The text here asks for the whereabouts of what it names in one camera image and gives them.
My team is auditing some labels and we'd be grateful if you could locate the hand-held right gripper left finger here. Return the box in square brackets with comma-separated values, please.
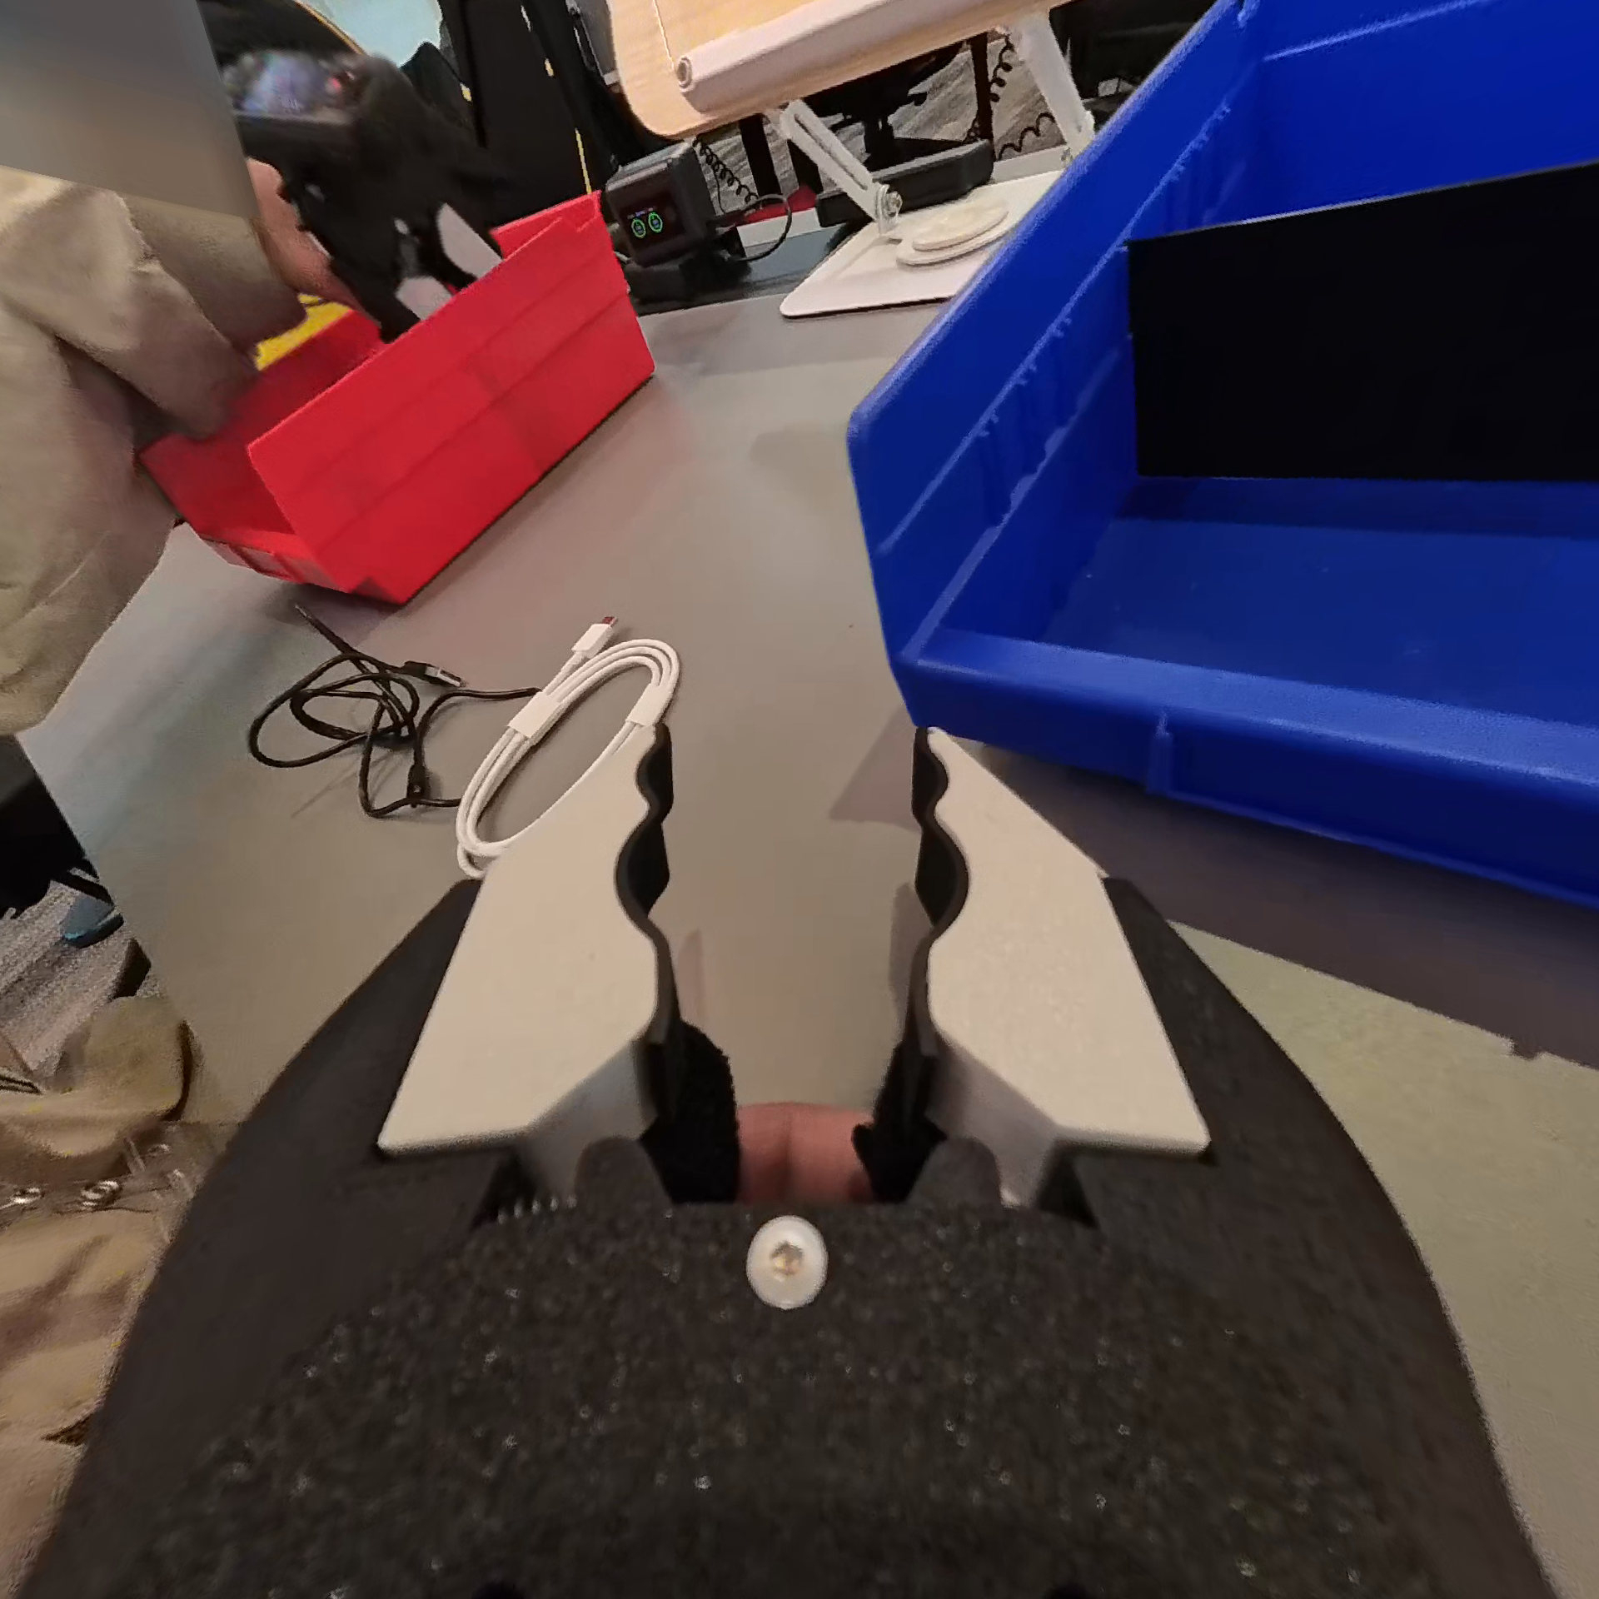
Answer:
[377, 725, 741, 1208]

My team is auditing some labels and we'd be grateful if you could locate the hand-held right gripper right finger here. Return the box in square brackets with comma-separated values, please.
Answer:
[853, 726, 1213, 1208]

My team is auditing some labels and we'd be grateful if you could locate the red plastic bin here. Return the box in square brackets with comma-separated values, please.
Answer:
[139, 192, 657, 605]

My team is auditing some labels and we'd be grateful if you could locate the white cable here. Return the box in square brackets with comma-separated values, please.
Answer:
[455, 614, 682, 879]

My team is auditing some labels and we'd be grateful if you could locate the blue plastic bin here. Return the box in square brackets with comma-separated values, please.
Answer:
[847, 0, 1599, 905]

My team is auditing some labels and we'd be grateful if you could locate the person's left hand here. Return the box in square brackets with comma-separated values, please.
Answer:
[244, 159, 367, 313]

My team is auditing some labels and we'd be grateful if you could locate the black device green display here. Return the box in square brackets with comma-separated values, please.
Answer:
[604, 140, 752, 306]

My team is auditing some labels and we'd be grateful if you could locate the wooden laptop stand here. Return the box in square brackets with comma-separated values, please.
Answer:
[605, 0, 1100, 319]

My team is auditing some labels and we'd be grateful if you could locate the black power brick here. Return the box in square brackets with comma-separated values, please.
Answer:
[819, 138, 998, 228]

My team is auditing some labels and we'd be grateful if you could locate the black bin divider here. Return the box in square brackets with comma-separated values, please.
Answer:
[1125, 161, 1599, 481]

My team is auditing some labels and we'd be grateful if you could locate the black charger cable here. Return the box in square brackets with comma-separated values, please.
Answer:
[710, 190, 798, 266]

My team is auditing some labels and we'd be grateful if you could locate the thin black cable gold plug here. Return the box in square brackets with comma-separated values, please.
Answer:
[248, 603, 545, 820]

